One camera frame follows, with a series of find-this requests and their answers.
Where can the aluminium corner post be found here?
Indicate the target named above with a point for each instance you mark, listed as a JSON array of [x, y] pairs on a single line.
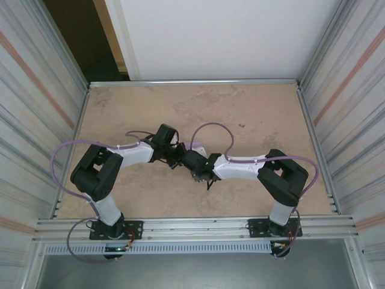
[[325, 45], [61, 45]]

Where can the black base controller board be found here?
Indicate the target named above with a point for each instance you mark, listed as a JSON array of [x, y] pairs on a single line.
[[115, 256], [279, 253]]

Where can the aluminium side table rail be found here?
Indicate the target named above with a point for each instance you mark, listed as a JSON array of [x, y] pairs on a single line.
[[318, 150], [78, 123]]

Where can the grey metal shelf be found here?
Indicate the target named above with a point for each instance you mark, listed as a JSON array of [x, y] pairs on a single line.
[[195, 271]]

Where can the thin aluminium table edge rail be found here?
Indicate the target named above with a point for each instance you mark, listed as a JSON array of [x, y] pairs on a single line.
[[195, 82]]

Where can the wide aluminium mounting rail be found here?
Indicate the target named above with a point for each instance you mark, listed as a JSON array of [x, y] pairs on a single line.
[[195, 228]]

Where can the white door frame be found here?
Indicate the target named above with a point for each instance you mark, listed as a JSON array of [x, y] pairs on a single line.
[[123, 39]]

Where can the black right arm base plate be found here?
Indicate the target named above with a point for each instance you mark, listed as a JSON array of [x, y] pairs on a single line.
[[255, 228]]

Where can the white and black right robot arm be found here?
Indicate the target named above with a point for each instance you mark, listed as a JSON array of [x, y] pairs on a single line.
[[282, 180]]

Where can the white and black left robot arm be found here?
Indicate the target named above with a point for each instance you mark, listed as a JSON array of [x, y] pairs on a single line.
[[93, 177]]

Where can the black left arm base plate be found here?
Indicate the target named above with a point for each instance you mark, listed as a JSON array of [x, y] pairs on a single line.
[[135, 228]]

